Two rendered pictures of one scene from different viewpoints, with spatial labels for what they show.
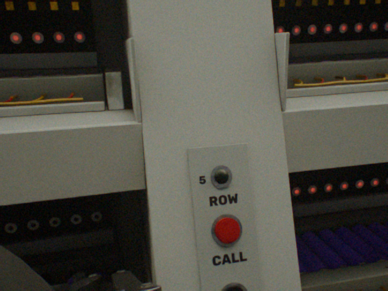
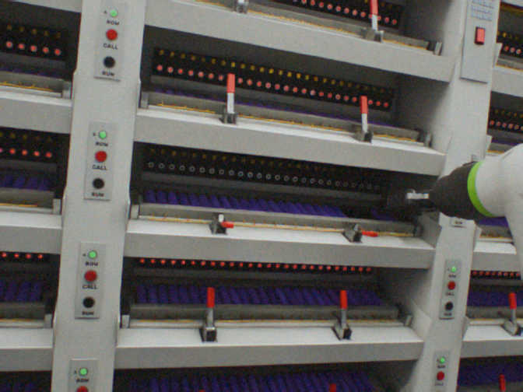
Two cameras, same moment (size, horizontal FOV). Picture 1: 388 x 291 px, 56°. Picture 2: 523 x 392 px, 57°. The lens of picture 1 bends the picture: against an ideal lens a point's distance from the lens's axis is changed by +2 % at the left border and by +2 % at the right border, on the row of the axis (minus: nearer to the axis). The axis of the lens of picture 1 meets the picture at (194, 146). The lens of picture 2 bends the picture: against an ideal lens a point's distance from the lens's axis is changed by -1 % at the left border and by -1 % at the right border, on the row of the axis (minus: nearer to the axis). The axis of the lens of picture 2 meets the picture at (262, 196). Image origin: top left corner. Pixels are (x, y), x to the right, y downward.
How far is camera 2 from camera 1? 86 cm
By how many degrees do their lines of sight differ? 8
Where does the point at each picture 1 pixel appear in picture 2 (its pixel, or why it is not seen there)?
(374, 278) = (489, 229)
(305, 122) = not seen: hidden behind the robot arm
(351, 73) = (498, 148)
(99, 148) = (433, 160)
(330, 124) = not seen: hidden behind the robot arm
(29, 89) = (396, 132)
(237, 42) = (475, 135)
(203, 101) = (463, 152)
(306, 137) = not seen: hidden behind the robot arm
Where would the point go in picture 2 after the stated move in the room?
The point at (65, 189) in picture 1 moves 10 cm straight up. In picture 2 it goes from (419, 170) to (425, 120)
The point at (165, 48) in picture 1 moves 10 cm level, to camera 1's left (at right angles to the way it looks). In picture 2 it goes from (456, 133) to (410, 127)
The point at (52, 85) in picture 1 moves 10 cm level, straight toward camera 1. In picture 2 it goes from (403, 132) to (440, 131)
